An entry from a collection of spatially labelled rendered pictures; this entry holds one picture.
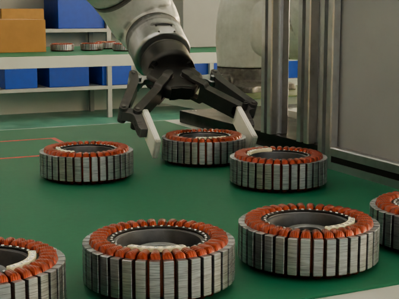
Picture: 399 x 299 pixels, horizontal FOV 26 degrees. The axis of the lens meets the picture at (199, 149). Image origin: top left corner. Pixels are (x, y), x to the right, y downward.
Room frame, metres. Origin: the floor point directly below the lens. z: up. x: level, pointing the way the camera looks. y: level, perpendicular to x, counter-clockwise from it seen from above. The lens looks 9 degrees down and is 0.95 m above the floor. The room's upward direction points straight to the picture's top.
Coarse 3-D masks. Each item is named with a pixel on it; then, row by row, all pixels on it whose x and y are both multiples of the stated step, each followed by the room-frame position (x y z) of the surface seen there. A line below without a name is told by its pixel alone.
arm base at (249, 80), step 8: (224, 72) 2.13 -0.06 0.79; (232, 72) 2.12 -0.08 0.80; (240, 72) 2.11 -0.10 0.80; (248, 72) 2.11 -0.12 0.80; (256, 72) 2.11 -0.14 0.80; (232, 80) 2.11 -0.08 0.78; (240, 80) 2.11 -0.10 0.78; (248, 80) 2.11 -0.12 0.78; (256, 80) 2.11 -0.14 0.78; (240, 88) 2.08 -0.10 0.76; (248, 88) 2.06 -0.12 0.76; (256, 88) 2.08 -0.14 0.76
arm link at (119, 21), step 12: (132, 0) 1.32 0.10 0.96; (144, 0) 1.33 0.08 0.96; (156, 0) 1.34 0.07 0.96; (168, 0) 1.36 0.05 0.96; (108, 12) 1.33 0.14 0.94; (120, 12) 1.32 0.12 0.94; (132, 12) 1.33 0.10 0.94; (144, 12) 1.33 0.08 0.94; (156, 12) 1.33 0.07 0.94; (168, 12) 1.34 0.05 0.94; (108, 24) 1.35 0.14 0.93; (120, 24) 1.34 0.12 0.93; (132, 24) 1.33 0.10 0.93; (120, 36) 1.35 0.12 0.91
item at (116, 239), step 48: (0, 240) 0.60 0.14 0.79; (96, 240) 0.60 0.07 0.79; (144, 240) 0.65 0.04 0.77; (192, 240) 0.64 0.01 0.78; (240, 240) 0.66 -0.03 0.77; (288, 240) 0.62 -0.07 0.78; (336, 240) 0.62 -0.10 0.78; (384, 240) 0.70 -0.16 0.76; (0, 288) 0.51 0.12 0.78; (48, 288) 0.53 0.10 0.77; (96, 288) 0.58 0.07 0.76; (144, 288) 0.56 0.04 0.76; (192, 288) 0.57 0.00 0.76
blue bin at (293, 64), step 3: (291, 63) 8.45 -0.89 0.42; (294, 63) 8.46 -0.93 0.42; (297, 63) 8.48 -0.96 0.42; (291, 66) 8.45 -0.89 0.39; (294, 66) 8.46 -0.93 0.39; (291, 69) 8.45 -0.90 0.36; (294, 69) 8.46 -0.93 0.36; (291, 72) 8.45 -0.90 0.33; (294, 72) 8.46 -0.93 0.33; (291, 75) 8.45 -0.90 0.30; (294, 75) 8.47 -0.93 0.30
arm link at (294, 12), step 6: (294, 0) 2.04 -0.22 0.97; (294, 6) 2.04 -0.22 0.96; (294, 12) 2.04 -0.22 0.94; (294, 18) 2.05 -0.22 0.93; (294, 24) 2.06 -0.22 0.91; (294, 30) 2.06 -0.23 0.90; (294, 36) 2.07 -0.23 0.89; (294, 42) 2.08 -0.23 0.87; (294, 48) 2.09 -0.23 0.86; (294, 54) 2.10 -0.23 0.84
